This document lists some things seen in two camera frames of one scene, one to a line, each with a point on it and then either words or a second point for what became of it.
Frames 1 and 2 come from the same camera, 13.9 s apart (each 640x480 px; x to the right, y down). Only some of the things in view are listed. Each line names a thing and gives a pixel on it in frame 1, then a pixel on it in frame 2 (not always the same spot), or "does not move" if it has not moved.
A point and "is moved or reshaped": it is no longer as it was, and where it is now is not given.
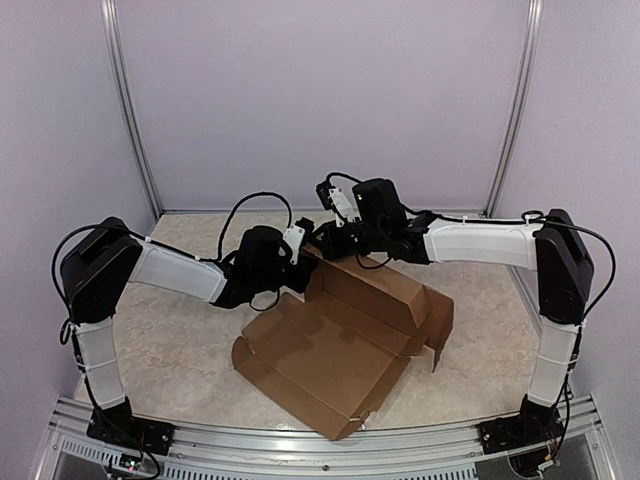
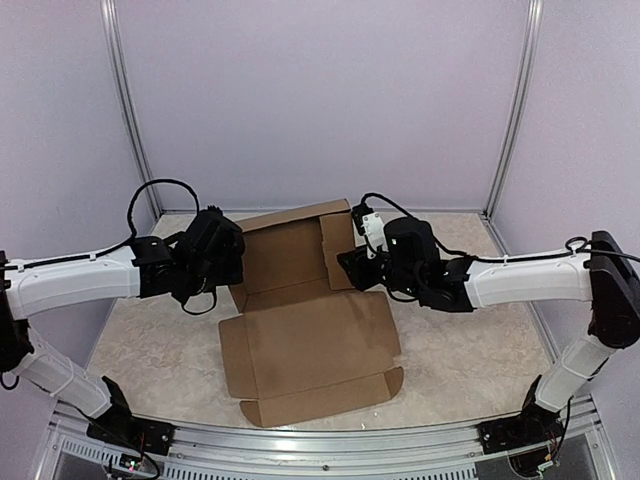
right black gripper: x=330 y=248 to x=355 y=271
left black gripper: x=307 y=267 to x=235 y=274
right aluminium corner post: x=515 y=111 does not move
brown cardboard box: x=330 y=356 is moved or reshaped
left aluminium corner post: x=113 y=41 does not move
